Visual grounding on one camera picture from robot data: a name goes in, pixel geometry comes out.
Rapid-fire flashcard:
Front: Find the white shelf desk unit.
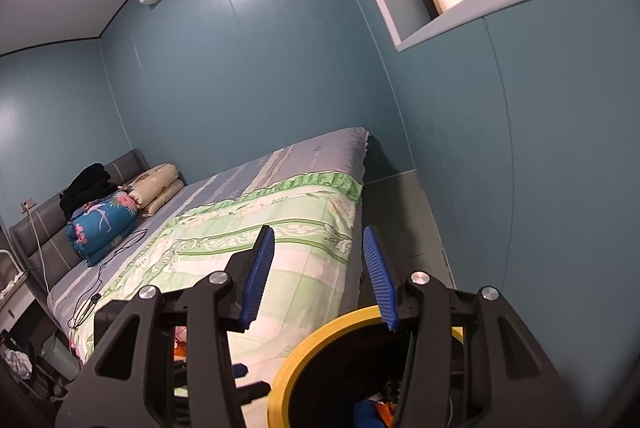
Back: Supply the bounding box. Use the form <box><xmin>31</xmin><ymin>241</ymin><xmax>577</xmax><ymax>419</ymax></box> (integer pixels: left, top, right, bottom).
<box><xmin>0</xmin><ymin>228</ymin><xmax>36</xmax><ymax>332</ymax></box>

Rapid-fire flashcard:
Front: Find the white cable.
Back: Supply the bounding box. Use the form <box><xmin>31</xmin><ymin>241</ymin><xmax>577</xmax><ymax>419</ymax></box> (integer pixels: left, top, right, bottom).
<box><xmin>27</xmin><ymin>207</ymin><xmax>51</xmax><ymax>294</ymax></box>

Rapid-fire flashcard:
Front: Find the yellow rimmed trash bin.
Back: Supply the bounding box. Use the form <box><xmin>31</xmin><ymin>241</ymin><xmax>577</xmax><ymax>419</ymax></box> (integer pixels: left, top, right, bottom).
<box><xmin>266</xmin><ymin>305</ymin><xmax>467</xmax><ymax>428</ymax></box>

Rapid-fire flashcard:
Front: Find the wall power outlet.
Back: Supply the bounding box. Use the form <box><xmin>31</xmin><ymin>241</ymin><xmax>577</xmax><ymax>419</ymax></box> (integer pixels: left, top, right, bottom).
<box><xmin>20</xmin><ymin>197</ymin><xmax>36</xmax><ymax>214</ymax></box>

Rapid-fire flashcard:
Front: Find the orange snack wrapper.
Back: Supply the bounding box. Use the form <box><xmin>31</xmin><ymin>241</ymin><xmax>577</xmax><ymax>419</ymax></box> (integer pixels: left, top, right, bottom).
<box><xmin>374</xmin><ymin>401</ymin><xmax>397</xmax><ymax>427</ymax></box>

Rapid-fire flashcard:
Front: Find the blue plastic bag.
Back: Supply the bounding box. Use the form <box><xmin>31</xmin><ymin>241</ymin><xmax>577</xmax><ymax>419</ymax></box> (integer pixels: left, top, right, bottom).
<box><xmin>354</xmin><ymin>399</ymin><xmax>386</xmax><ymax>428</ymax></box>

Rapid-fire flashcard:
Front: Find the grey small waste basket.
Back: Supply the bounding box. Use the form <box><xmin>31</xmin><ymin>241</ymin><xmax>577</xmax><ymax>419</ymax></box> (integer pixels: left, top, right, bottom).
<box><xmin>40</xmin><ymin>334</ymin><xmax>80</xmax><ymax>382</ymax></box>

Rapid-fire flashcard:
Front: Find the black charger cable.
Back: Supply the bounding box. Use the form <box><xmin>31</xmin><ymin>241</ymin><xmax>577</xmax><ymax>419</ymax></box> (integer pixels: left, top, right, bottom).
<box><xmin>67</xmin><ymin>226</ymin><xmax>149</xmax><ymax>331</ymax></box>

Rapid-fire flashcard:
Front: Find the green white quilt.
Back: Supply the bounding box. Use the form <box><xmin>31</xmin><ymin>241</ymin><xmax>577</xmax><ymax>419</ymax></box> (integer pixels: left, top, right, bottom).
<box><xmin>69</xmin><ymin>172</ymin><xmax>364</xmax><ymax>428</ymax></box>

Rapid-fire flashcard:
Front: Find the black clothing pile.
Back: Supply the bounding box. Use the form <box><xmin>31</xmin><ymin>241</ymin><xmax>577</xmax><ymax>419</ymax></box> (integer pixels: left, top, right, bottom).
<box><xmin>60</xmin><ymin>162</ymin><xmax>118</xmax><ymax>221</ymax></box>

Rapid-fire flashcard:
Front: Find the blue floral folded blanket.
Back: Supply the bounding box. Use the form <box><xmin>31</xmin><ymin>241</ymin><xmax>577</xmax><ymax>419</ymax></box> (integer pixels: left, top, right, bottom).
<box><xmin>66</xmin><ymin>191</ymin><xmax>138</xmax><ymax>266</ymax></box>

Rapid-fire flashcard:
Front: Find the grey padded headboard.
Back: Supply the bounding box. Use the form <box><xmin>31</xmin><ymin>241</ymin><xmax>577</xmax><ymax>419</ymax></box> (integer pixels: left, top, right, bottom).
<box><xmin>8</xmin><ymin>147</ymin><xmax>151</xmax><ymax>294</ymax></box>

